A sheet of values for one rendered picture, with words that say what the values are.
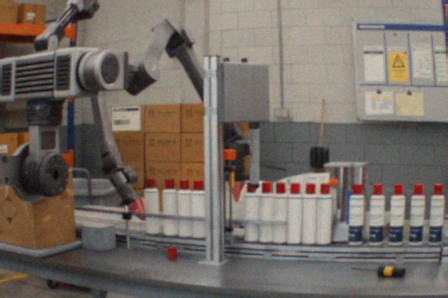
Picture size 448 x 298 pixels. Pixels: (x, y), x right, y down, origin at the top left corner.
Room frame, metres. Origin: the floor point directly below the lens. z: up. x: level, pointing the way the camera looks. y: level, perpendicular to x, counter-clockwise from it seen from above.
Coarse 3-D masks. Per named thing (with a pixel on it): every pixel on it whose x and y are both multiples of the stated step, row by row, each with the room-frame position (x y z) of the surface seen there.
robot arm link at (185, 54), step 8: (184, 32) 2.50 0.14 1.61; (192, 40) 2.50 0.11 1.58; (168, 48) 2.53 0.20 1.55; (184, 48) 2.50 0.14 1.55; (192, 48) 2.53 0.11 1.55; (168, 56) 2.54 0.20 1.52; (176, 56) 2.52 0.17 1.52; (184, 56) 2.50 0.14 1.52; (192, 56) 2.51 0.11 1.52; (184, 64) 2.50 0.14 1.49; (192, 64) 2.49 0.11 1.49; (192, 72) 2.49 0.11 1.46; (200, 72) 2.49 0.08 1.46; (192, 80) 2.50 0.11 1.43; (200, 80) 2.48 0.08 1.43; (200, 88) 2.48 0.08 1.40; (200, 96) 2.49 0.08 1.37; (224, 128) 2.46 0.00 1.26; (232, 128) 2.45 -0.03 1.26; (224, 136) 2.46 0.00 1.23; (232, 136) 2.47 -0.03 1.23
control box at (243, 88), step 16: (224, 64) 2.22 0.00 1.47; (240, 64) 2.24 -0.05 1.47; (256, 64) 2.28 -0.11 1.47; (224, 80) 2.22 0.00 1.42; (240, 80) 2.24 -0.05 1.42; (256, 80) 2.28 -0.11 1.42; (224, 96) 2.22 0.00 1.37; (240, 96) 2.24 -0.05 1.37; (256, 96) 2.27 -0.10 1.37; (224, 112) 2.22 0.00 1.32; (240, 112) 2.24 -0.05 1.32; (256, 112) 2.27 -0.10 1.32
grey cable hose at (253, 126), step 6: (252, 126) 2.25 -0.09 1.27; (258, 126) 2.26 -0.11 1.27; (252, 132) 2.25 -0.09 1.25; (258, 132) 2.26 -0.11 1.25; (252, 138) 2.25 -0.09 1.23; (258, 138) 2.26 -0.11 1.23; (252, 144) 2.25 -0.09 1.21; (258, 144) 2.26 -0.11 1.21; (252, 150) 2.25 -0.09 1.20; (258, 150) 2.26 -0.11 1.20; (252, 156) 2.25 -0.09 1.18; (258, 156) 2.26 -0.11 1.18; (252, 162) 2.25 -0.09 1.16; (258, 162) 2.26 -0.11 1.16; (252, 168) 2.25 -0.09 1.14; (258, 168) 2.26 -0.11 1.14; (252, 174) 2.25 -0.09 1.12; (258, 174) 2.25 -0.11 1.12; (252, 180) 2.25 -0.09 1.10; (258, 180) 2.26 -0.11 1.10; (252, 186) 2.25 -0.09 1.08; (258, 186) 2.25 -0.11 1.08
